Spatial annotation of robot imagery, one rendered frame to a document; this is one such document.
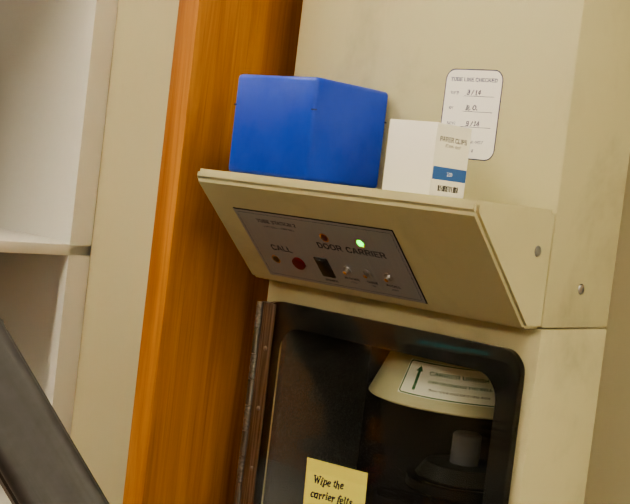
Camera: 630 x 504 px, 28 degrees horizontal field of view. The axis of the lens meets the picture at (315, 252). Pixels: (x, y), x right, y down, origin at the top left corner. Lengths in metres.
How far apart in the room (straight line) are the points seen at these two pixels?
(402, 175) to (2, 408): 0.38
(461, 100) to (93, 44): 1.12
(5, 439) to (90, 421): 1.28
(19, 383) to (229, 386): 0.45
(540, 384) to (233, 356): 0.37
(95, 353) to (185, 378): 0.90
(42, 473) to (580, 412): 0.49
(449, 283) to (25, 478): 0.38
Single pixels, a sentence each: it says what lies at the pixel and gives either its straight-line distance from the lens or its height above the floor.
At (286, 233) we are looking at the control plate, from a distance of 1.14.
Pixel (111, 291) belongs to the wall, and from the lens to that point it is 2.13.
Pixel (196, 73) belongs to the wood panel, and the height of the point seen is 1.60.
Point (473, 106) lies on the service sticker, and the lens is 1.12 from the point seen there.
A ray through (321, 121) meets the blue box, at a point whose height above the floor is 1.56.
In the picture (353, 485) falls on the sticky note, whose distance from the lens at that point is 1.18.
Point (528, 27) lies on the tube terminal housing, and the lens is 1.10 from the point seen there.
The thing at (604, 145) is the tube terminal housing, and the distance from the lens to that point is 1.12.
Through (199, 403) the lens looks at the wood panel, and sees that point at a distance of 1.29.
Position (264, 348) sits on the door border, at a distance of 1.25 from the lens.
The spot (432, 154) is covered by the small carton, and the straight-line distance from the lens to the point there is 1.03.
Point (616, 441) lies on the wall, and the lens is 1.53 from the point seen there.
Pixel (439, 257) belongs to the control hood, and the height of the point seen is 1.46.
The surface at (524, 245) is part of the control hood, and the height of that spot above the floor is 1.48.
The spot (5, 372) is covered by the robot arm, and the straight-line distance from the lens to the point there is 0.90.
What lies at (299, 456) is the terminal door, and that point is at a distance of 1.22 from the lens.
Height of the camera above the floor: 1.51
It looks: 3 degrees down
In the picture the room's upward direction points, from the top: 7 degrees clockwise
